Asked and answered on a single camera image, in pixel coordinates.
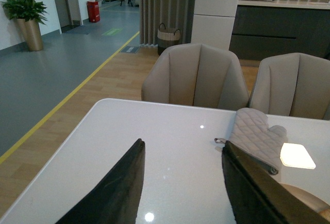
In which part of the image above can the gold tall planter pot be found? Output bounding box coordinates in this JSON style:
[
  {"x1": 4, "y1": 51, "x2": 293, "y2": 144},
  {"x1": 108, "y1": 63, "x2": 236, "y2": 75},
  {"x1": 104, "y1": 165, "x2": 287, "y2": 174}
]
[{"x1": 17, "y1": 19, "x2": 43, "y2": 51}]

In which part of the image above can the red bin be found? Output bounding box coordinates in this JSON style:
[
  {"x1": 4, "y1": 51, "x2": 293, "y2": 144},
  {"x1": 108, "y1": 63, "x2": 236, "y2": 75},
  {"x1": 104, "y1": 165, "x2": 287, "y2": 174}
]
[{"x1": 87, "y1": 1, "x2": 100, "y2": 23}]

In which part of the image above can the beige right dining chair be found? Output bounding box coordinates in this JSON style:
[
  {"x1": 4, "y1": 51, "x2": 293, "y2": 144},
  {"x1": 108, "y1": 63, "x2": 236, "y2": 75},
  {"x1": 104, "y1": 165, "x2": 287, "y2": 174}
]
[{"x1": 249, "y1": 53, "x2": 329, "y2": 120}]

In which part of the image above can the dark grey kitchen counter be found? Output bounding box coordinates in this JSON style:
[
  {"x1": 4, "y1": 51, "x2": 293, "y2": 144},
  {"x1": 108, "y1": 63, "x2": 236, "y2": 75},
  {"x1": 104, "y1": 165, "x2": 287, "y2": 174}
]
[{"x1": 229, "y1": 1, "x2": 329, "y2": 60}]

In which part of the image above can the grey pleated curtain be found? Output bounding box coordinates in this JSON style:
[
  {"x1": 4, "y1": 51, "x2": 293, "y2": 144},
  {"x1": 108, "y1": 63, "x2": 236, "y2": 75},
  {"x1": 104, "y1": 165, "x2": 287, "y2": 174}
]
[{"x1": 139, "y1": 0, "x2": 195, "y2": 45}]

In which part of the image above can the beige left dining chair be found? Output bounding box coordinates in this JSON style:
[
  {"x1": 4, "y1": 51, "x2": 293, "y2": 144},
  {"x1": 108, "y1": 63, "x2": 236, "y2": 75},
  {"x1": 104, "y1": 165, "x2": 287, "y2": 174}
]
[{"x1": 141, "y1": 43, "x2": 249, "y2": 110}]

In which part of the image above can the toasted bread slice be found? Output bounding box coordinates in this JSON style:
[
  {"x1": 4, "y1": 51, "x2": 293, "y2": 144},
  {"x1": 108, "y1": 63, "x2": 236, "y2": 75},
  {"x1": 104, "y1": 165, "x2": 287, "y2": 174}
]
[{"x1": 319, "y1": 208, "x2": 330, "y2": 218}]

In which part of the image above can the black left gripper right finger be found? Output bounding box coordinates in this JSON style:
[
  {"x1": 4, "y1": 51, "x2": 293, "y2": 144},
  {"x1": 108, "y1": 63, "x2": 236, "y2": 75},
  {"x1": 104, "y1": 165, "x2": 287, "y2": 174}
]
[{"x1": 222, "y1": 141, "x2": 328, "y2": 223}]

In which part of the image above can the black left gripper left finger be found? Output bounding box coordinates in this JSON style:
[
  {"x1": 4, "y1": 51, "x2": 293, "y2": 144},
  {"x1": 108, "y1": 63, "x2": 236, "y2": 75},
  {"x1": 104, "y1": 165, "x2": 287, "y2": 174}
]
[{"x1": 57, "y1": 138, "x2": 145, "y2": 223}]

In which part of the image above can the beige dining chair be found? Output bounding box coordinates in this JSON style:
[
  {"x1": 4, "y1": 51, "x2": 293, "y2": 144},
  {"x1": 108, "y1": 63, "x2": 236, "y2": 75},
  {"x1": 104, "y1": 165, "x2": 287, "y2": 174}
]
[
  {"x1": 141, "y1": 43, "x2": 249, "y2": 110},
  {"x1": 249, "y1": 53, "x2": 329, "y2": 120}
]

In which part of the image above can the woven basket with handles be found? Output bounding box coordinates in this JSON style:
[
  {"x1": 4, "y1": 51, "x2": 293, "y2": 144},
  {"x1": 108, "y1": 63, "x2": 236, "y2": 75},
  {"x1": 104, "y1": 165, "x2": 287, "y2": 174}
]
[{"x1": 157, "y1": 23, "x2": 181, "y2": 55}]

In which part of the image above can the green potted plant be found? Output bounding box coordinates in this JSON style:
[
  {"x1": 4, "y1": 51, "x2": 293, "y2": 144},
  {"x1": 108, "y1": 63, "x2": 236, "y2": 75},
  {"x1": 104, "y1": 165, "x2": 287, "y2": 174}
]
[{"x1": 1, "y1": 0, "x2": 47, "y2": 25}]

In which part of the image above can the grey quilted oven mitt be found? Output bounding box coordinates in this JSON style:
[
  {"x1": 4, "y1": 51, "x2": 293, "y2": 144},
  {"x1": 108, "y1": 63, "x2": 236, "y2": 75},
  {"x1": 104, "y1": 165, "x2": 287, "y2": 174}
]
[{"x1": 228, "y1": 108, "x2": 288, "y2": 175}]

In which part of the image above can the white drawer cabinet column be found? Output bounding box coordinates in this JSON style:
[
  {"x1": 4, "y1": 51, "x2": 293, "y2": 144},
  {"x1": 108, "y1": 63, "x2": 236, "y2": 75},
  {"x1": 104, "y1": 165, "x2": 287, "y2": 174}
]
[{"x1": 191, "y1": 0, "x2": 238, "y2": 50}]

